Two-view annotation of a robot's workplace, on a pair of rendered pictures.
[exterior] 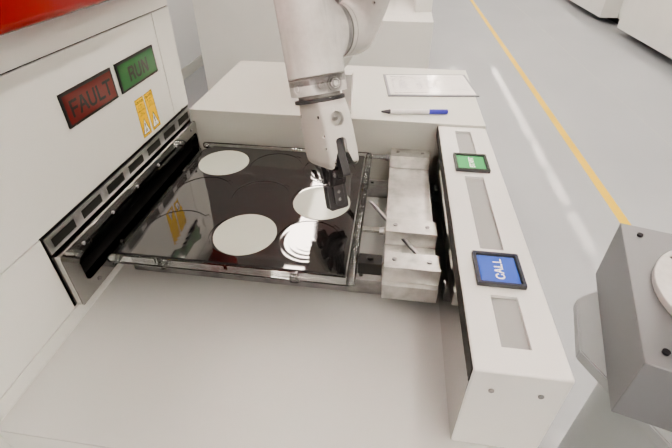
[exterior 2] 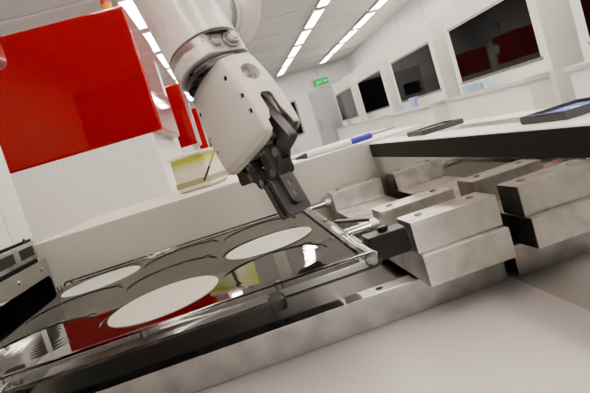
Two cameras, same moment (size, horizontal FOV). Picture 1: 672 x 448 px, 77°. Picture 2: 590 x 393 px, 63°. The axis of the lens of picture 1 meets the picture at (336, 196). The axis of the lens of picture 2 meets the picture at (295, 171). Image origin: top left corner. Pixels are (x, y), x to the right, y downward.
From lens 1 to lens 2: 0.35 m
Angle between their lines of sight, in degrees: 34
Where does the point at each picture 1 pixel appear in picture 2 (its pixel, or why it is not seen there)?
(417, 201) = not seen: hidden behind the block
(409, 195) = not seen: hidden behind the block
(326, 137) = (246, 93)
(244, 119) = (119, 229)
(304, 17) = not seen: outside the picture
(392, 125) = (316, 163)
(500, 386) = not seen: outside the picture
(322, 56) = (206, 9)
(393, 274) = (430, 232)
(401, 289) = (455, 252)
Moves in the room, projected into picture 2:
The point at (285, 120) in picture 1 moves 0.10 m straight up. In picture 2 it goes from (177, 209) to (157, 146)
